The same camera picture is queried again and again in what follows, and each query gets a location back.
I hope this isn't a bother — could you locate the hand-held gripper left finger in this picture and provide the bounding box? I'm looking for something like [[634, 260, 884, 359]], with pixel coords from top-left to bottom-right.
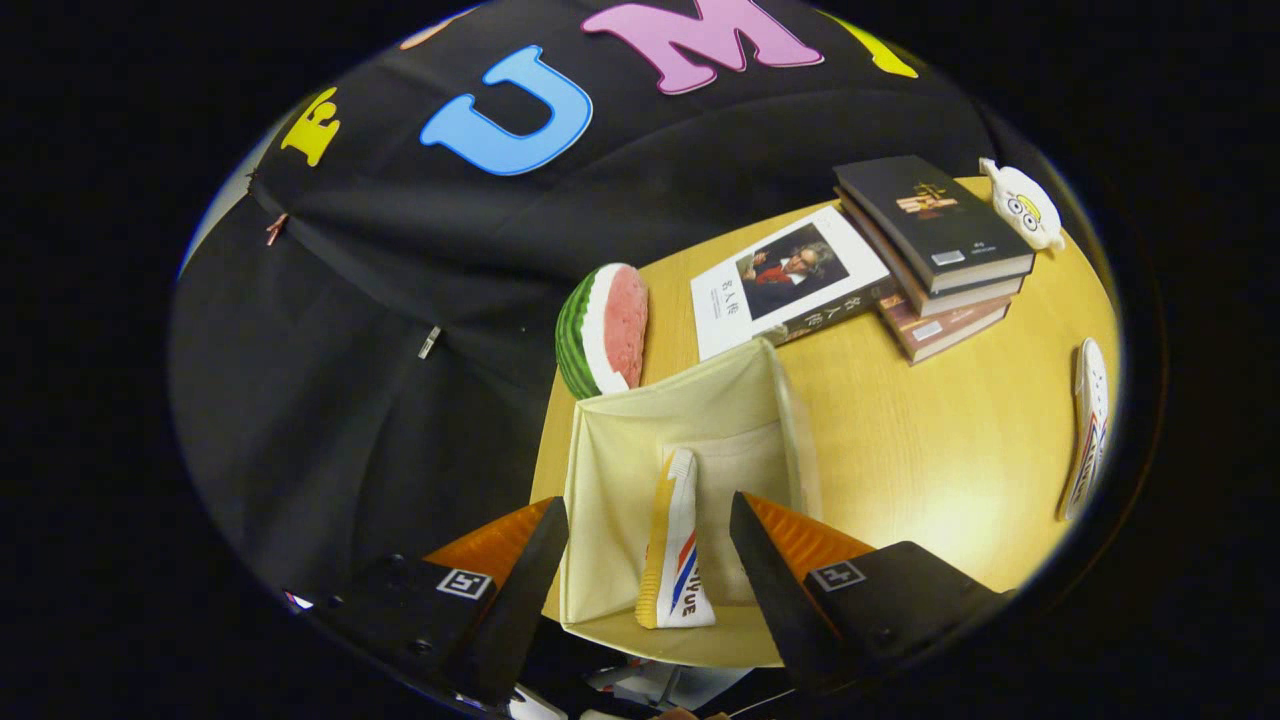
[[290, 497, 571, 707]]

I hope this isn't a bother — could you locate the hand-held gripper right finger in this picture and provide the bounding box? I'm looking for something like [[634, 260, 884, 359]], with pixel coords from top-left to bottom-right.
[[728, 491, 1011, 696]]

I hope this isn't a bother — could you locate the white canvas shoe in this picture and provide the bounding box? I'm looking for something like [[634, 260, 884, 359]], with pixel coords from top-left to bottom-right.
[[1060, 338, 1111, 523], [635, 448, 717, 631]]

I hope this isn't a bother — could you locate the beige fabric storage box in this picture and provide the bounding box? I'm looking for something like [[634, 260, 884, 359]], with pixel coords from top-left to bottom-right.
[[558, 338, 823, 669]]

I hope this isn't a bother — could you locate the watermelon slice toy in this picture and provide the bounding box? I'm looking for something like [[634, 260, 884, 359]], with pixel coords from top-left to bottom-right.
[[555, 263, 649, 401]]

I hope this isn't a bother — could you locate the white portrait cover book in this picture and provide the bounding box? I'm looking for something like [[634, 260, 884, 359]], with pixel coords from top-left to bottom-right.
[[690, 205, 896, 361]]

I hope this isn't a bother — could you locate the reddish brown cover book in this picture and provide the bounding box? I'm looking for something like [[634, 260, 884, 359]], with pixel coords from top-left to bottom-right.
[[878, 295, 1011, 366]]

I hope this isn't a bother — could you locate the dark brown cover book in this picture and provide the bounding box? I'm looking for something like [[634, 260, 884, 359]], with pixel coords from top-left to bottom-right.
[[840, 195, 1026, 319]]

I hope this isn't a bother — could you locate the black cover book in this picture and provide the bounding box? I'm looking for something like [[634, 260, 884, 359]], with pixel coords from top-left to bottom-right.
[[833, 155, 1036, 296]]

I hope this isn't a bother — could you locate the white plush toy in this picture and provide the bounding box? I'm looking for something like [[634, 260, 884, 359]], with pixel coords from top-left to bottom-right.
[[978, 157, 1067, 253]]

